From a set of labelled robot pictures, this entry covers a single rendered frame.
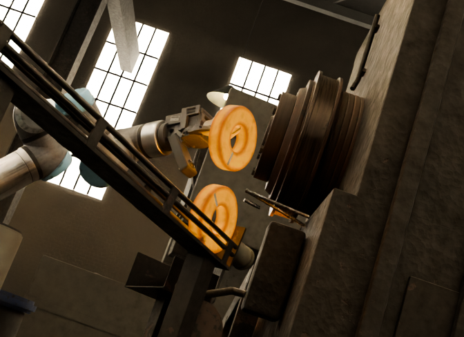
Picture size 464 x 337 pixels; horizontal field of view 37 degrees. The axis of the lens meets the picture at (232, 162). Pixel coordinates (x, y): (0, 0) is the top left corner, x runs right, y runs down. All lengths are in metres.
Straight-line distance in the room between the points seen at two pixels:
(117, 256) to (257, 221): 7.62
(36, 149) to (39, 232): 10.28
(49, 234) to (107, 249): 1.03
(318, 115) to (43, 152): 0.85
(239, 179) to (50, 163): 2.70
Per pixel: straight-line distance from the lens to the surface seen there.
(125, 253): 12.23
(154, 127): 1.74
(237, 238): 1.63
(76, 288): 4.44
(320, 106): 1.99
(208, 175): 4.76
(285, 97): 2.10
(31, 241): 12.49
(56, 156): 2.24
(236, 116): 1.62
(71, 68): 9.31
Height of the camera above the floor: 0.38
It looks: 17 degrees up
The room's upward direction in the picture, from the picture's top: 20 degrees clockwise
